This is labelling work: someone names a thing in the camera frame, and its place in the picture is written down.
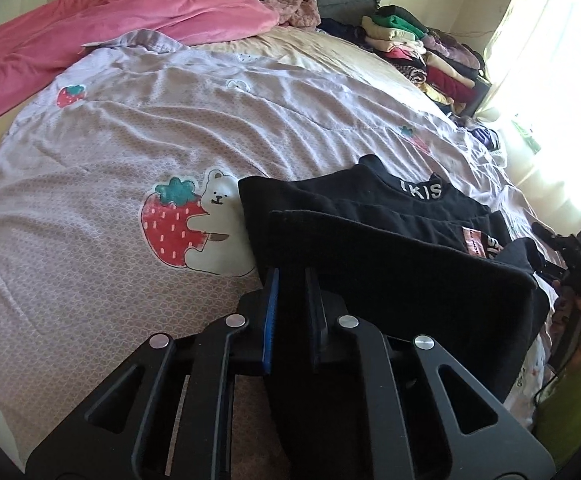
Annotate stack of folded clothes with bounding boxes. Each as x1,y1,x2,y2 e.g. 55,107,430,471
361,4,487,112

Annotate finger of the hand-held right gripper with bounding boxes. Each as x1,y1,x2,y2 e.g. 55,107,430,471
531,223,572,262

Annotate black cable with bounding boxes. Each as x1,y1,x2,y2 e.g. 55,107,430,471
533,360,562,407

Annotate white basket of clothes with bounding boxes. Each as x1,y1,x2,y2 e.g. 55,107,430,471
449,114,510,162

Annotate black sweater with orange patches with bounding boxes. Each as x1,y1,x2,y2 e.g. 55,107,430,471
238,155,555,480

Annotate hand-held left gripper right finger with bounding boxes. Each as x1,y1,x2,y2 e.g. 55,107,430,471
305,266,556,480

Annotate white printed garment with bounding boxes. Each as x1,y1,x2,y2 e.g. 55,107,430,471
505,330,565,427

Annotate green item on windowsill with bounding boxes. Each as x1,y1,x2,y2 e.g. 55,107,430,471
513,116,542,154

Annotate cream bed sheet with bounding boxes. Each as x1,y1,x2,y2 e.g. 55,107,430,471
195,25,452,122

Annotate lilac strawberry printed quilt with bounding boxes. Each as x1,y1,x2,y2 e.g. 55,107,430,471
0,29,564,471

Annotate cream curtain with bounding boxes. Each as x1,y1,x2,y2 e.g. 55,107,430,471
485,0,581,221

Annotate pink fluffy garment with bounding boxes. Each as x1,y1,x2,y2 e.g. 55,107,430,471
264,0,322,29

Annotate person's right forearm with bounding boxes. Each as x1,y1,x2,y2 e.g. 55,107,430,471
535,350,581,444

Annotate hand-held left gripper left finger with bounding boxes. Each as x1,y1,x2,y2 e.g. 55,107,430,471
25,267,284,480

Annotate pink blanket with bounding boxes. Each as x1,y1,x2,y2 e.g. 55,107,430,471
0,0,280,139

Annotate dark navy clothes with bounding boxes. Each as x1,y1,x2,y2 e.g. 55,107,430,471
318,17,372,42

